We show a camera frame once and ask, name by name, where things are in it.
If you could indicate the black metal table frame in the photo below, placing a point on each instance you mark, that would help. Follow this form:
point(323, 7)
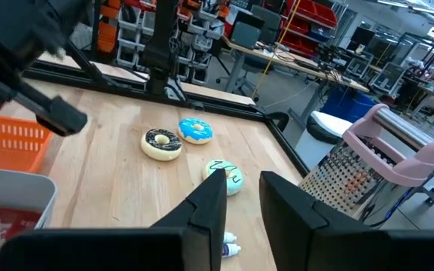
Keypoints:
point(158, 45)

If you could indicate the wooden office desk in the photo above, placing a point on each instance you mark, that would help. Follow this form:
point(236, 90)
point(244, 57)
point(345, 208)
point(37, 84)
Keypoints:
point(296, 62)

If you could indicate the blue storage container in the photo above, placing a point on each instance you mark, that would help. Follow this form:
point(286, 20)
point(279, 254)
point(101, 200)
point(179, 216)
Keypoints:
point(347, 103)

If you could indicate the white trash can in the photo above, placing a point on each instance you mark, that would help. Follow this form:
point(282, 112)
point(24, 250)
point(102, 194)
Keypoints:
point(330, 122)

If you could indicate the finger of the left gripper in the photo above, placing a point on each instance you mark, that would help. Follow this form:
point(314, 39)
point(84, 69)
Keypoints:
point(62, 116)

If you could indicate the shelf with grey bins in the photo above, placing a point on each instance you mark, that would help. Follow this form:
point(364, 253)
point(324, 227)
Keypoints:
point(130, 22)

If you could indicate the shelf with red bins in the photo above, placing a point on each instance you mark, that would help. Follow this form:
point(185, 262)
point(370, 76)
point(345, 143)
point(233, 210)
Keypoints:
point(311, 11)

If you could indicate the mint green toy donut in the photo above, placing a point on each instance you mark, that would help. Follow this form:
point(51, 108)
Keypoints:
point(236, 180)

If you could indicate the grey office chair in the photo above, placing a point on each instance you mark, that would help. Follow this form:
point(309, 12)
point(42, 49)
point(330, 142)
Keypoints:
point(266, 22)

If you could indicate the orange plastic basket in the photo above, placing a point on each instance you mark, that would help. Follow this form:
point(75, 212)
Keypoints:
point(6, 147)

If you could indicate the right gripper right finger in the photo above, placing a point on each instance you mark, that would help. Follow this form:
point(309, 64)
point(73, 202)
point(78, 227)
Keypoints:
point(315, 244)

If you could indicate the grey plastic bin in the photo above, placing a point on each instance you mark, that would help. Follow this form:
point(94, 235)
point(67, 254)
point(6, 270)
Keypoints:
point(13, 188)

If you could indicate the pink metal box grater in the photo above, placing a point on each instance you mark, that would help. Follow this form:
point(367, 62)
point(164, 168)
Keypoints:
point(390, 162)

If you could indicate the small white dropper bottle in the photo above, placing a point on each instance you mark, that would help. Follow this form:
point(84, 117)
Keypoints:
point(229, 237)
point(231, 249)

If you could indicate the blue toy donut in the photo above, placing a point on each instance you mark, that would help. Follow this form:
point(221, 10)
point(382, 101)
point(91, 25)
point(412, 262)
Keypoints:
point(188, 131)

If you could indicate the chocolate toy donut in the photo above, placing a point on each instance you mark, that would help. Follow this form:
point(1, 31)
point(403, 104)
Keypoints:
point(153, 148)

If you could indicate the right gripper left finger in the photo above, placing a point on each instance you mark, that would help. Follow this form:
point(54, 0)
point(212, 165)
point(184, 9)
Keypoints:
point(164, 244)

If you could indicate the dark monitor on desk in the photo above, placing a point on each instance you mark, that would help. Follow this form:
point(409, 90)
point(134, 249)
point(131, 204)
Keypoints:
point(245, 34)

